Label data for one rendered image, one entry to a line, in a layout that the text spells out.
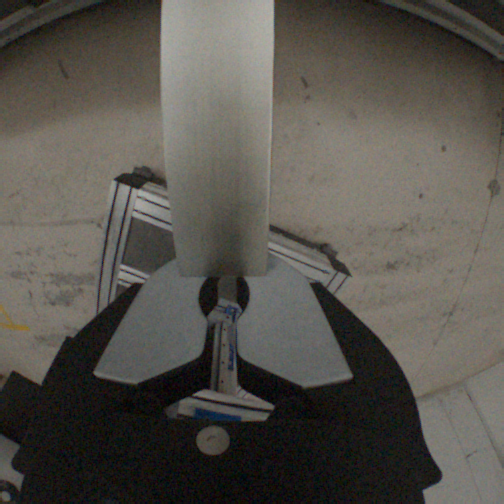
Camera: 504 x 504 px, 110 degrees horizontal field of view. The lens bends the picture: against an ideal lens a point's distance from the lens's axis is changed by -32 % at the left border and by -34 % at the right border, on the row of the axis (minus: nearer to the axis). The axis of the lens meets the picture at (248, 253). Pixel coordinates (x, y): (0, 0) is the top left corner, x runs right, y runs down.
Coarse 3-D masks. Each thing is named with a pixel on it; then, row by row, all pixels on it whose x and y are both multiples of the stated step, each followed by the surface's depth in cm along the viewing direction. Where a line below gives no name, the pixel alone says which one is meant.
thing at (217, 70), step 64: (192, 0) 4; (256, 0) 5; (192, 64) 5; (256, 64) 5; (192, 128) 6; (256, 128) 6; (192, 192) 7; (256, 192) 7; (192, 256) 8; (256, 256) 8
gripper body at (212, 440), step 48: (96, 432) 4; (144, 432) 4; (192, 432) 4; (240, 432) 4; (288, 432) 4; (336, 432) 4; (48, 480) 2; (96, 480) 3; (144, 480) 3; (192, 480) 3; (240, 480) 3; (288, 480) 3; (336, 480) 3; (384, 480) 3
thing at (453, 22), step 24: (72, 0) 41; (96, 0) 45; (120, 0) 53; (360, 0) 55; (384, 0) 48; (408, 0) 44; (24, 24) 40; (432, 24) 55; (456, 24) 45; (0, 48) 49; (480, 48) 55
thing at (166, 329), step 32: (160, 288) 8; (192, 288) 8; (128, 320) 7; (160, 320) 7; (192, 320) 7; (128, 352) 6; (160, 352) 6; (192, 352) 6; (128, 384) 5; (160, 384) 6; (192, 384) 6
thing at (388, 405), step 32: (320, 288) 8; (352, 320) 7; (352, 352) 6; (384, 352) 6; (352, 384) 5; (384, 384) 5; (320, 416) 5; (352, 416) 4; (384, 416) 4; (416, 416) 4; (416, 448) 4
